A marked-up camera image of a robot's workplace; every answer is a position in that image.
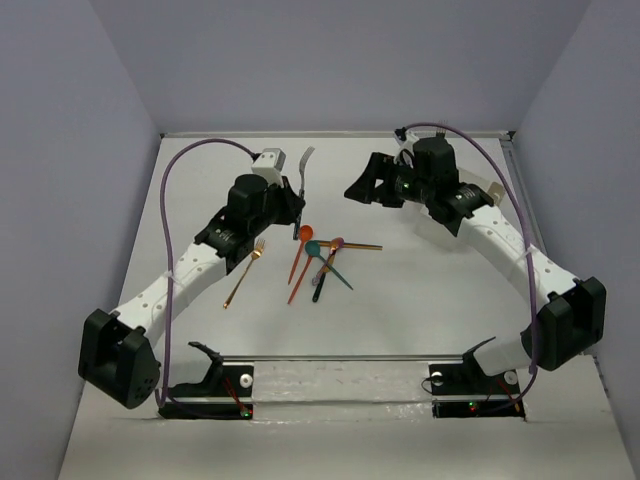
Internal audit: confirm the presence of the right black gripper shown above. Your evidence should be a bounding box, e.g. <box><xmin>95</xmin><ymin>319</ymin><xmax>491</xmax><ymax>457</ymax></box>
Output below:
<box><xmin>343</xmin><ymin>152</ymin><xmax>434</xmax><ymax>208</ymax></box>

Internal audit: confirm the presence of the gold fork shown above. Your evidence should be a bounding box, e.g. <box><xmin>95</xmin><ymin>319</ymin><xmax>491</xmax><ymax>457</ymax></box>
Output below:
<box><xmin>223</xmin><ymin>238</ymin><xmax>266</xmax><ymax>309</ymax></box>

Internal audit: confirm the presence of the silver fork dark handle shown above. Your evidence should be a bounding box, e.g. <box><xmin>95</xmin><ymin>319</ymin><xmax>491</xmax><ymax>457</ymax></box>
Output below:
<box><xmin>293</xmin><ymin>146</ymin><xmax>315</xmax><ymax>240</ymax></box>

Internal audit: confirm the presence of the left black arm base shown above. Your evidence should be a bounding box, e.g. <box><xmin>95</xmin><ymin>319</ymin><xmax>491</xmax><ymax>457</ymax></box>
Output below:
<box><xmin>158</xmin><ymin>362</ymin><xmax>255</xmax><ymax>420</ymax></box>

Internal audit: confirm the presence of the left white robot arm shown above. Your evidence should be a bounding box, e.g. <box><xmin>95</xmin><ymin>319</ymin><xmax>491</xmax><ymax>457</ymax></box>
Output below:
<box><xmin>78</xmin><ymin>173</ymin><xmax>305</xmax><ymax>409</ymax></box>

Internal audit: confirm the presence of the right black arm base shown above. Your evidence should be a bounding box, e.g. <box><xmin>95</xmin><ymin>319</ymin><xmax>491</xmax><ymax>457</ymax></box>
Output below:
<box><xmin>421</xmin><ymin>363</ymin><xmax>526</xmax><ymax>419</ymax></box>

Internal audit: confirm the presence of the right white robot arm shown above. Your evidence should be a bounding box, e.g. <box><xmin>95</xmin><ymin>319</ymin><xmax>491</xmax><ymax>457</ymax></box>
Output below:
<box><xmin>344</xmin><ymin>136</ymin><xmax>607</xmax><ymax>392</ymax></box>

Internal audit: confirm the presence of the orange spoon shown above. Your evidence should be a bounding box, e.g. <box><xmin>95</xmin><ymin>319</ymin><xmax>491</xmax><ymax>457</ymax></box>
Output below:
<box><xmin>288</xmin><ymin>224</ymin><xmax>314</xmax><ymax>283</ymax></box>

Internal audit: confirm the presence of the teal spoon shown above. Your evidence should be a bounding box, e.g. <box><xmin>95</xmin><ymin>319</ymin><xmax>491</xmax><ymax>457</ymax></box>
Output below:
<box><xmin>305</xmin><ymin>238</ymin><xmax>353</xmax><ymax>290</ymax></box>

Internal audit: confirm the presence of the orange chopstick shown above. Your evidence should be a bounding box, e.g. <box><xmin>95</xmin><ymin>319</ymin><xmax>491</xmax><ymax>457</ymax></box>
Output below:
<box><xmin>316</xmin><ymin>241</ymin><xmax>384</xmax><ymax>251</ymax></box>

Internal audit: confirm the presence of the dark blue chopstick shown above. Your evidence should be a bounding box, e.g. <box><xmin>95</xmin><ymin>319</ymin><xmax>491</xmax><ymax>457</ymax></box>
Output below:
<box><xmin>314</xmin><ymin>239</ymin><xmax>384</xmax><ymax>249</ymax></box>

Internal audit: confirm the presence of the iridescent spoon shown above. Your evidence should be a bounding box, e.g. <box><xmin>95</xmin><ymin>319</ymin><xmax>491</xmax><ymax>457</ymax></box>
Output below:
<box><xmin>312</xmin><ymin>237</ymin><xmax>344</xmax><ymax>286</ymax></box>

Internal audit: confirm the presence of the white utensil caddy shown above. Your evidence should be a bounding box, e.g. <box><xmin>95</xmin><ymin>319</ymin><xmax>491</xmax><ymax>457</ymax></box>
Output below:
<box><xmin>414</xmin><ymin>167</ymin><xmax>506</xmax><ymax>252</ymax></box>

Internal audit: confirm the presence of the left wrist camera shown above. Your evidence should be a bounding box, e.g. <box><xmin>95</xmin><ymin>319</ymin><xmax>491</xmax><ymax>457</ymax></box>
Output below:
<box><xmin>251</xmin><ymin>148</ymin><xmax>286</xmax><ymax>186</ymax></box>

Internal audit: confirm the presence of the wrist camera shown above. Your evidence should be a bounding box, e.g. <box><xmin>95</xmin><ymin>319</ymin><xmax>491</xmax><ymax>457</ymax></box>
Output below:
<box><xmin>394</xmin><ymin>127</ymin><xmax>420</xmax><ymax>167</ymax></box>
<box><xmin>251</xmin><ymin>148</ymin><xmax>286</xmax><ymax>186</ymax></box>

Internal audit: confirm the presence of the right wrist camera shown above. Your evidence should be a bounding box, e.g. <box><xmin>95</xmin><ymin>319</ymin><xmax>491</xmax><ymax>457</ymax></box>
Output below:
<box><xmin>394</xmin><ymin>127</ymin><xmax>420</xmax><ymax>167</ymax></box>

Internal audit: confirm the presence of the gold knife dark handle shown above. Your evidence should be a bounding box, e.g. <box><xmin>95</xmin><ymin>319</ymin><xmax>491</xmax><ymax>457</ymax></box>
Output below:
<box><xmin>312</xmin><ymin>253</ymin><xmax>335</xmax><ymax>303</ymax></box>

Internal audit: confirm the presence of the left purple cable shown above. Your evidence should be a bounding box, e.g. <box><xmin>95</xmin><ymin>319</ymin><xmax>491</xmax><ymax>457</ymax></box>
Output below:
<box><xmin>154</xmin><ymin>137</ymin><xmax>261</xmax><ymax>409</ymax></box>

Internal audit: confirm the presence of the metal table rail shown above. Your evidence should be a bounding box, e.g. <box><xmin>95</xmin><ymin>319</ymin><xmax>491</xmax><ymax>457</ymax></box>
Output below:
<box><xmin>160</xmin><ymin>129</ymin><xmax>512</xmax><ymax>140</ymax></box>

